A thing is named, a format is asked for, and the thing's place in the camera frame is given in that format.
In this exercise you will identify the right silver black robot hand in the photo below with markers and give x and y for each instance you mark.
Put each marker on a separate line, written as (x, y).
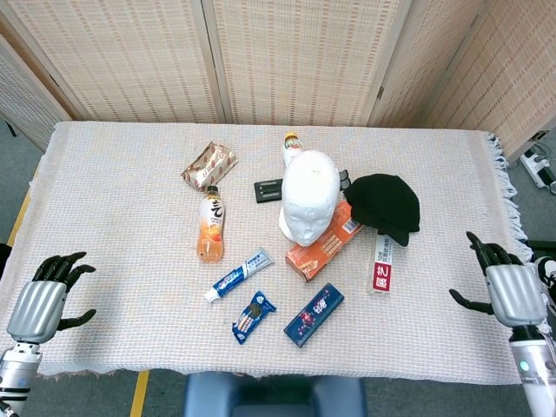
(514, 291)

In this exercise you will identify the beige woven tablecloth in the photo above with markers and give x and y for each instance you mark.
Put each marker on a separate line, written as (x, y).
(108, 217)

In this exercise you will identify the blue cookie packet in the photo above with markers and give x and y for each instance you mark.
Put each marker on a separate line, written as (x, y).
(252, 317)

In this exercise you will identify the white foam mannequin head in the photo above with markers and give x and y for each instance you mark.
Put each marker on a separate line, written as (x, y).
(308, 191)

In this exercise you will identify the woven folding screen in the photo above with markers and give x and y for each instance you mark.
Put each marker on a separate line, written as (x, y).
(130, 56)

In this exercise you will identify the black glasses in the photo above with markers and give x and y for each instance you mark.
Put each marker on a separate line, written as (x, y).
(344, 178)

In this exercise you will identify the dark blue patterned box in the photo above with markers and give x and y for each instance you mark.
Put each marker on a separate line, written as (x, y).
(313, 315)

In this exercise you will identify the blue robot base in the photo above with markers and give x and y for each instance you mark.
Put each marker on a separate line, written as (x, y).
(273, 397)

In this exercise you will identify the orange drink bottle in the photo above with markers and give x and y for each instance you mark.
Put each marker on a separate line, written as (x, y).
(211, 230)

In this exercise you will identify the blue white toothpaste tube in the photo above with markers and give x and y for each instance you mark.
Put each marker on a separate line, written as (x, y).
(234, 278)

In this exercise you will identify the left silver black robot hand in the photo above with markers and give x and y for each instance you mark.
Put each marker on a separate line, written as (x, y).
(37, 308)

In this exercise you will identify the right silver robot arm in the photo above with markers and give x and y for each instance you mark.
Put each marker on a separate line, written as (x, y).
(534, 373)

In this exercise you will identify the brown silver snack packet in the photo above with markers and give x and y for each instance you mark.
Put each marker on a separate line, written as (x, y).
(208, 167)

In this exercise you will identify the flat black device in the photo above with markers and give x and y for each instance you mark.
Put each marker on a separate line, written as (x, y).
(267, 191)

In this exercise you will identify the white power strip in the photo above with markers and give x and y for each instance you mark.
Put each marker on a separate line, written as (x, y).
(536, 165)

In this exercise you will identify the long white baking paper box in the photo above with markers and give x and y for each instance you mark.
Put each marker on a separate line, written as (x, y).
(382, 273)

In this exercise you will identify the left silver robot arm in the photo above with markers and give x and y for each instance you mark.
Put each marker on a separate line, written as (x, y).
(17, 373)

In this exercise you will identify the small white bottle orange cap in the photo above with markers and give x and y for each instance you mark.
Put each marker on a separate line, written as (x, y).
(292, 150)

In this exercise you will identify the black baseball cap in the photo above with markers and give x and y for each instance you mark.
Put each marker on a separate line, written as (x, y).
(382, 204)

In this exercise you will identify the orange cardboard snack box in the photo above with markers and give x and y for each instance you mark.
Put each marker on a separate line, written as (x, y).
(321, 256)

